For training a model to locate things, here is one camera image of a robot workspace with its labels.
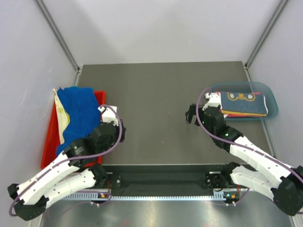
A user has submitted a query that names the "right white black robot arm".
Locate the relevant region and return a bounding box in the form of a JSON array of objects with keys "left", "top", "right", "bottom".
[{"left": 185, "top": 104, "right": 303, "bottom": 216}]

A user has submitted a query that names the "left aluminium frame post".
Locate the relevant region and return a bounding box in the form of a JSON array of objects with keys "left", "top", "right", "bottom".
[{"left": 34, "top": 0, "right": 80, "bottom": 72}]

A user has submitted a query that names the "pink towel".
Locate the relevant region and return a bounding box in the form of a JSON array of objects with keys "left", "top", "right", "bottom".
[{"left": 220, "top": 109, "right": 268, "bottom": 117}]

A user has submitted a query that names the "translucent blue plastic container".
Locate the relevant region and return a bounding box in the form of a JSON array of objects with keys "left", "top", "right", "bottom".
[{"left": 207, "top": 81, "right": 278, "bottom": 121}]

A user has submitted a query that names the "cream patterned towel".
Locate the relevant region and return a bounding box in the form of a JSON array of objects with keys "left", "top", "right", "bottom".
[{"left": 53, "top": 89, "right": 70, "bottom": 144}]

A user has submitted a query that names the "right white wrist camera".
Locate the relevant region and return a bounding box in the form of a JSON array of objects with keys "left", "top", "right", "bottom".
[{"left": 203, "top": 92, "right": 221, "bottom": 110}]

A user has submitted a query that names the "grey slotted cable duct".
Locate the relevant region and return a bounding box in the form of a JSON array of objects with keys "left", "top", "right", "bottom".
[{"left": 63, "top": 191, "right": 240, "bottom": 201}]

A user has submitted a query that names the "red plastic bin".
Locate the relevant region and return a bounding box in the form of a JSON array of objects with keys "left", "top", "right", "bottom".
[{"left": 40, "top": 91, "right": 106, "bottom": 169}]

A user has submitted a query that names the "yellow hello towel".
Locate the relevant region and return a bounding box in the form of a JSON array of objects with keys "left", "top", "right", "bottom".
[{"left": 218, "top": 92, "right": 268, "bottom": 111}]

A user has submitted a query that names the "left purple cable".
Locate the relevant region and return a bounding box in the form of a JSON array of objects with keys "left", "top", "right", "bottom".
[{"left": 9, "top": 105, "right": 123, "bottom": 217}]

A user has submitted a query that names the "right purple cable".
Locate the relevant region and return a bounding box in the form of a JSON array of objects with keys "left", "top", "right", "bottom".
[{"left": 196, "top": 87, "right": 303, "bottom": 215}]

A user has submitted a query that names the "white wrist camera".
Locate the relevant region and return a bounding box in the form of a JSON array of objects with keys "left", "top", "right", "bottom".
[
  {"left": 98, "top": 106, "right": 119, "bottom": 126},
  {"left": 203, "top": 92, "right": 221, "bottom": 110}
]

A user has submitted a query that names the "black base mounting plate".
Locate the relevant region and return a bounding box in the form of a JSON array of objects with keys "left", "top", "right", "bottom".
[{"left": 80, "top": 171, "right": 249, "bottom": 191}]

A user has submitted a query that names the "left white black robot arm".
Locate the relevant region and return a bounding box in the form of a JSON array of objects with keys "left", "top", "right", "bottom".
[{"left": 8, "top": 120, "right": 125, "bottom": 221}]

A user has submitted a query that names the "right aluminium frame post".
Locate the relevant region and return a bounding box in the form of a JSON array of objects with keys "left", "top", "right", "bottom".
[{"left": 244, "top": 0, "right": 289, "bottom": 70}]

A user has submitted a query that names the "purple cable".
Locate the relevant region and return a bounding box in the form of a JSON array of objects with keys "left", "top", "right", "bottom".
[
  {"left": 9, "top": 105, "right": 123, "bottom": 217},
  {"left": 196, "top": 87, "right": 303, "bottom": 215}
]

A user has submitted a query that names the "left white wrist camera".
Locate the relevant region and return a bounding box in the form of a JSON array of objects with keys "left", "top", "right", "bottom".
[{"left": 98, "top": 106, "right": 119, "bottom": 126}]

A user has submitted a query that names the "blue terry towel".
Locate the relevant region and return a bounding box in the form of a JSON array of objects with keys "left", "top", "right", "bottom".
[{"left": 56, "top": 86, "right": 101, "bottom": 155}]

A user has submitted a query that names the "aluminium frame post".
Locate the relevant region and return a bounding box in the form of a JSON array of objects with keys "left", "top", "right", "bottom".
[
  {"left": 244, "top": 0, "right": 289, "bottom": 70},
  {"left": 34, "top": 0, "right": 80, "bottom": 72}
]

